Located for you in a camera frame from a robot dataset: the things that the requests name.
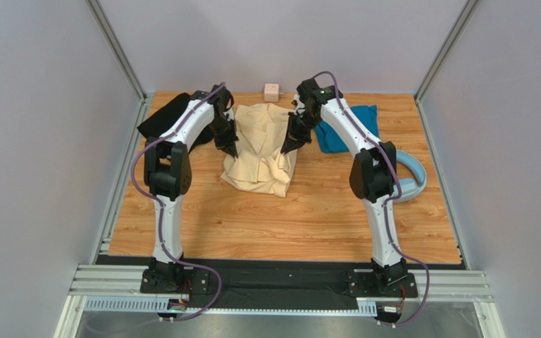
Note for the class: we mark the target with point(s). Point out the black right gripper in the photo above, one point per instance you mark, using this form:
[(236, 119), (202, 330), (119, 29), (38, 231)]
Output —
[(299, 126)]

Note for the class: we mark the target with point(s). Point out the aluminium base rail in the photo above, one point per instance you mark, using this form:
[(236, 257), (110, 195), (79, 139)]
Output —
[(112, 289)]

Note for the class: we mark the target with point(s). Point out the aluminium corner post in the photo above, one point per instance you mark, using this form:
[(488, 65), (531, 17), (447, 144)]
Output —
[(448, 44), (113, 42)]

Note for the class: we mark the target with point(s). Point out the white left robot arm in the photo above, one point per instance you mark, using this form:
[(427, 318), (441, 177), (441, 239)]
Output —
[(168, 176)]

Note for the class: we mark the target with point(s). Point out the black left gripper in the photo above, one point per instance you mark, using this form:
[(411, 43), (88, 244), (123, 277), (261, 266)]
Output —
[(227, 144)]

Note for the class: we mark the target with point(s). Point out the beige t shirt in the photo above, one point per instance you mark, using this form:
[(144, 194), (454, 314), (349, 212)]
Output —
[(260, 166)]

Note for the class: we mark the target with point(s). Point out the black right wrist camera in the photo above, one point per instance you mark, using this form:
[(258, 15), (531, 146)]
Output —
[(306, 87)]

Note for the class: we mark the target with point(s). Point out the black base mat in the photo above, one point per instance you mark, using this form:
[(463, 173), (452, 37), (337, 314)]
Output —
[(277, 285)]

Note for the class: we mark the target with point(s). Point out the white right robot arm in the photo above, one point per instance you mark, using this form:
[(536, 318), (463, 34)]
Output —
[(373, 177)]

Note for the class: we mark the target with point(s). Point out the left aluminium corner post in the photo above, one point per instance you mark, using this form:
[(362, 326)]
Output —
[(113, 42)]

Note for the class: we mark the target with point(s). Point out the blue t shirt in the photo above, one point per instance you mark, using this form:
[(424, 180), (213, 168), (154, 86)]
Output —
[(338, 133)]

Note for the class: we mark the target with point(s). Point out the right aluminium corner post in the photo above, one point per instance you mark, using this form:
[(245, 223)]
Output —
[(448, 44)]

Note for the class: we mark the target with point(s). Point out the black t shirt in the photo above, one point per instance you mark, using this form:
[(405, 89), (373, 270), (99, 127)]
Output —
[(182, 120)]

